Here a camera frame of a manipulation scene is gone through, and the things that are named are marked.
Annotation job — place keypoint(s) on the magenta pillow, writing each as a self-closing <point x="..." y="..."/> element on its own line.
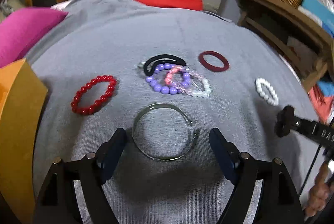
<point x="21" y="30"/>

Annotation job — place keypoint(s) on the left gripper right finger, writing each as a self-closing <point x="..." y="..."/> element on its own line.
<point x="278" y="202"/>

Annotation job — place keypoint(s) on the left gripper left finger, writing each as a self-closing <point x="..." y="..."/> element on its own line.
<point x="57" y="203"/>

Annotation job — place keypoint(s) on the wooden shelf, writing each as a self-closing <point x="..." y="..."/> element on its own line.
<point x="276" y="21"/>

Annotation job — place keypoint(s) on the grey blanket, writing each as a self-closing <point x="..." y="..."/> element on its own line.
<point x="111" y="58"/>

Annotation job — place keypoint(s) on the blue box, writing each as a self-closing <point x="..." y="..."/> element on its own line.
<point x="319" y="13"/>

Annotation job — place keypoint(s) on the person right hand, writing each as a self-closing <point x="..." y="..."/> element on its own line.
<point x="319" y="192"/>

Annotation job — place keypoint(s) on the orange cardboard box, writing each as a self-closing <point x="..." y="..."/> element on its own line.
<point x="22" y="98"/>

